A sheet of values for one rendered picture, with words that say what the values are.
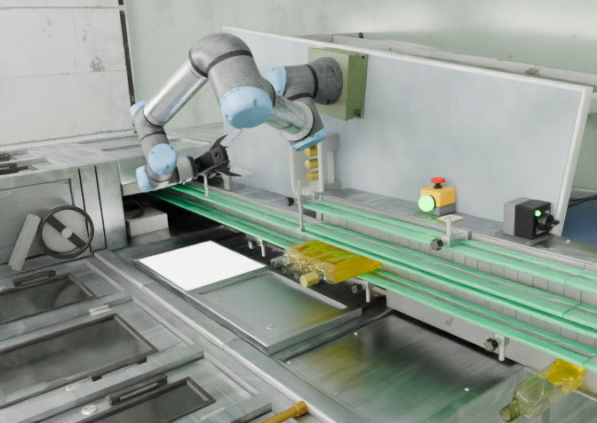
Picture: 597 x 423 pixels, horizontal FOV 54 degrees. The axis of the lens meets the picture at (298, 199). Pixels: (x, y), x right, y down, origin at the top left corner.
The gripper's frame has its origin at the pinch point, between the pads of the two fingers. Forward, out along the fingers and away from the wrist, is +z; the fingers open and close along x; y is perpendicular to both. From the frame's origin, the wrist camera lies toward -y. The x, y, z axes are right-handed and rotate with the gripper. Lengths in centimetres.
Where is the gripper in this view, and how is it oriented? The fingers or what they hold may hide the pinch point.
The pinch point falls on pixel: (251, 151)
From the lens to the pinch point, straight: 183.4
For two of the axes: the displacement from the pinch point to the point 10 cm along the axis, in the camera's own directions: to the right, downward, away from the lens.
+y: -3.6, 2.3, 9.0
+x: 3.3, 9.4, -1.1
